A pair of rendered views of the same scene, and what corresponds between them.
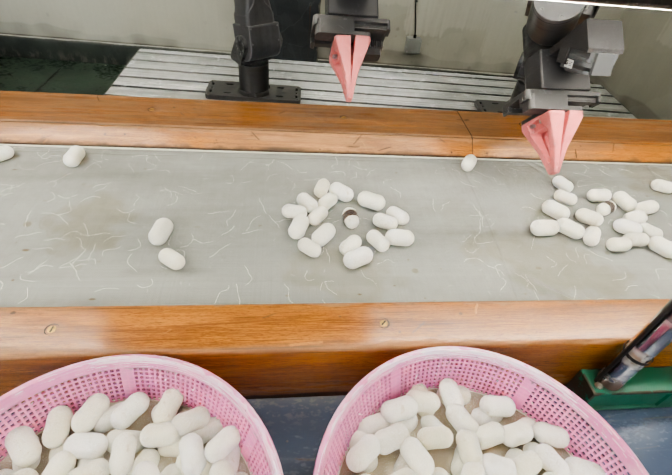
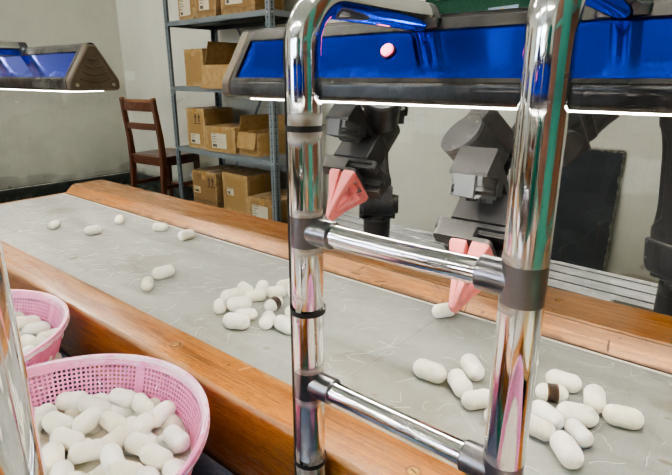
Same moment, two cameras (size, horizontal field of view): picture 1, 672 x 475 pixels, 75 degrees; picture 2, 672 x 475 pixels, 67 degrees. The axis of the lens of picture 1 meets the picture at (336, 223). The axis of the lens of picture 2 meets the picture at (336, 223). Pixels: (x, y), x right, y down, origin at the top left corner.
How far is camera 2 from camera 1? 0.57 m
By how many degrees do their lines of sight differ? 49
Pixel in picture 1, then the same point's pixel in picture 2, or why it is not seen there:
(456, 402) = (151, 412)
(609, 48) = (471, 170)
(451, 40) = not seen: outside the picture
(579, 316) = not seen: hidden behind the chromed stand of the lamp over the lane
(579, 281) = not seen: hidden behind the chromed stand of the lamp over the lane
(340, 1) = (345, 147)
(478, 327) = (224, 376)
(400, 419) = (113, 401)
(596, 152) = (644, 353)
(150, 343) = (72, 300)
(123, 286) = (114, 288)
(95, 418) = (23, 323)
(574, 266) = (416, 412)
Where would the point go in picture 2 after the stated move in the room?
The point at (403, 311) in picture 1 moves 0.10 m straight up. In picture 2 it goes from (197, 346) to (190, 264)
